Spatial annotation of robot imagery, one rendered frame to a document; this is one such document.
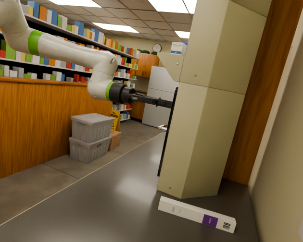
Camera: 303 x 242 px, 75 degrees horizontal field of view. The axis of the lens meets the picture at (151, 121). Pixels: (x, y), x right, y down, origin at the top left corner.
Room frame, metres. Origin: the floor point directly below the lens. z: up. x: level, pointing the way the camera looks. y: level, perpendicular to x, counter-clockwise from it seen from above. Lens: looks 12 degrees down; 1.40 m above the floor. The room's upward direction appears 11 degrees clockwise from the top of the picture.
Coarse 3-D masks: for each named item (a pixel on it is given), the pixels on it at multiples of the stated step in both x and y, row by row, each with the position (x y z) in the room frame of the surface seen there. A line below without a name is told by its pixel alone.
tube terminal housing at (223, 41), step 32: (224, 0) 0.76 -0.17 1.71; (192, 32) 0.79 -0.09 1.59; (224, 32) 0.76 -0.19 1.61; (256, 32) 0.83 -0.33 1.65; (192, 64) 0.78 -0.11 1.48; (224, 64) 0.78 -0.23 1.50; (192, 96) 0.77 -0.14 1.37; (224, 96) 0.79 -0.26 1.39; (192, 128) 0.76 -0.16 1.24; (224, 128) 0.81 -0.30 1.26; (192, 160) 0.76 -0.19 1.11; (224, 160) 0.84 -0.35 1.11; (192, 192) 0.78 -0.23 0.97
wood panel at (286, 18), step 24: (288, 0) 1.03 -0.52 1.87; (288, 24) 1.02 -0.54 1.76; (264, 48) 1.04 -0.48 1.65; (288, 48) 1.01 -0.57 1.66; (264, 72) 1.04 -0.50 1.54; (264, 96) 1.02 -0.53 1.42; (240, 120) 1.05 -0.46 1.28; (264, 120) 1.01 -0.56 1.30; (240, 144) 1.04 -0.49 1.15; (240, 168) 1.03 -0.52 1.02
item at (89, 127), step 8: (72, 120) 2.85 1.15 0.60; (80, 120) 2.78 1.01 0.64; (88, 120) 2.83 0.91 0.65; (96, 120) 2.92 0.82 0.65; (104, 120) 3.01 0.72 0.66; (112, 120) 3.20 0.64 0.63; (72, 128) 2.86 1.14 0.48; (80, 128) 2.80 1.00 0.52; (88, 128) 2.75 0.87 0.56; (96, 128) 2.84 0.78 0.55; (104, 128) 3.05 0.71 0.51; (72, 136) 2.87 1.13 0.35; (80, 136) 2.81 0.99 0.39; (88, 136) 2.76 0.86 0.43; (96, 136) 2.89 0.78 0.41; (104, 136) 3.11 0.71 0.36
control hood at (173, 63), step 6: (162, 54) 0.82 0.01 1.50; (168, 54) 0.81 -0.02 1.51; (174, 54) 0.81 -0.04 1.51; (162, 60) 0.82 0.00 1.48; (168, 60) 0.81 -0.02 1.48; (174, 60) 0.80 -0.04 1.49; (180, 60) 0.80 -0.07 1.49; (168, 66) 0.81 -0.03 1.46; (174, 66) 0.80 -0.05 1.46; (180, 66) 0.79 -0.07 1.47; (168, 72) 0.81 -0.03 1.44; (174, 72) 0.80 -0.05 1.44; (180, 72) 0.79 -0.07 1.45; (174, 78) 0.80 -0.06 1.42
